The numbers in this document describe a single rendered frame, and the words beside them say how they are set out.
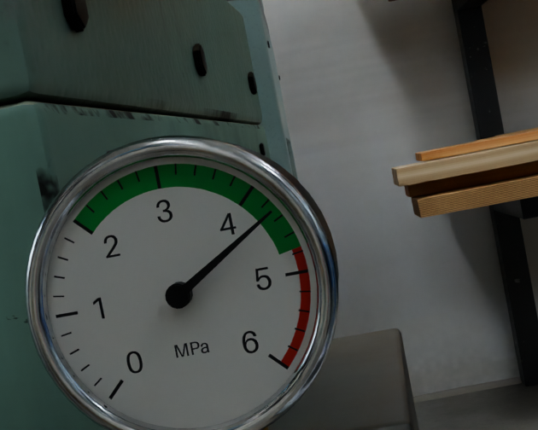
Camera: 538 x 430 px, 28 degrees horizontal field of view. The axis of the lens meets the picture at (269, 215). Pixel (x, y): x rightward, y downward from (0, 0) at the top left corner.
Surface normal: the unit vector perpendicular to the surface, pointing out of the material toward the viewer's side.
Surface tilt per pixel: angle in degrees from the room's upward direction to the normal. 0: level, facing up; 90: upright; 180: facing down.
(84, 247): 90
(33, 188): 90
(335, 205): 90
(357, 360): 0
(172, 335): 90
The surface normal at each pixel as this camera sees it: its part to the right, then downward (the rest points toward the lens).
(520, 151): -0.04, 0.04
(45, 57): 0.98, -0.18
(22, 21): 0.86, -0.14
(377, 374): -0.19, -0.98
